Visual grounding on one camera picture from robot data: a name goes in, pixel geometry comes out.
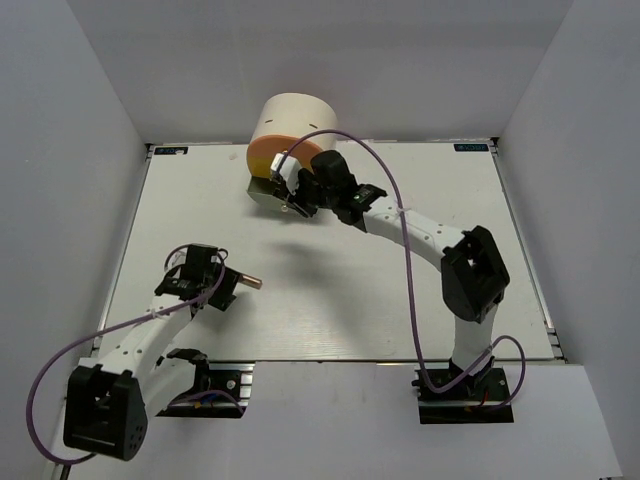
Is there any rose gold lipstick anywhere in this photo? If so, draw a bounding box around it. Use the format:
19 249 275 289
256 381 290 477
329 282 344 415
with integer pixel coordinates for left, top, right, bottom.
238 273 263 290

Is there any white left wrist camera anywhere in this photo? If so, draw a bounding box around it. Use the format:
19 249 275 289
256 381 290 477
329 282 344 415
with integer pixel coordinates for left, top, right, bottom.
164 249 186 272

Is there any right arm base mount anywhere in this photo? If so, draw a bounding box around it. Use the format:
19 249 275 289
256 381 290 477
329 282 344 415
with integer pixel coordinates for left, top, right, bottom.
411 367 514 425

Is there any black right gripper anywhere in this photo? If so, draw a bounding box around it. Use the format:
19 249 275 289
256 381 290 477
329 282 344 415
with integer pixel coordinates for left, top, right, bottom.
279 170 337 219

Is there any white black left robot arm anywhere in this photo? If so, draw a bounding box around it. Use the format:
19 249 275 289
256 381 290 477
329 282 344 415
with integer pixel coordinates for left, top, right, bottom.
63 244 241 461

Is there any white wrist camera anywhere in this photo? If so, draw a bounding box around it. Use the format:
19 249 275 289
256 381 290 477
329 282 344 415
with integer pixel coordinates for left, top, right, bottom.
270 152 302 194
164 249 186 272

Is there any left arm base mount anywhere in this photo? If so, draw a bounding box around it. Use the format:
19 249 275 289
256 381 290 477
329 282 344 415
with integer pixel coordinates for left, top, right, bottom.
157 348 255 419

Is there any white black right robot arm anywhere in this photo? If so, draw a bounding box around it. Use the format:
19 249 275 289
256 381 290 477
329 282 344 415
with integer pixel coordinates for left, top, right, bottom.
271 150 510 399

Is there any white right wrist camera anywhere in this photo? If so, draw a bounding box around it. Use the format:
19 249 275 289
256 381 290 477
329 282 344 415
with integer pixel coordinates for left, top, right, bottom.
270 152 302 194

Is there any cream round drawer organizer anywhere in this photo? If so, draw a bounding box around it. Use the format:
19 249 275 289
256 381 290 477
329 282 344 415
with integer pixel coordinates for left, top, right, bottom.
246 93 338 213

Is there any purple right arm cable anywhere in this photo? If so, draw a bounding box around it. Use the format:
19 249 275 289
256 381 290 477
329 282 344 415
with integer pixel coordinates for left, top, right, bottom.
284 129 526 409

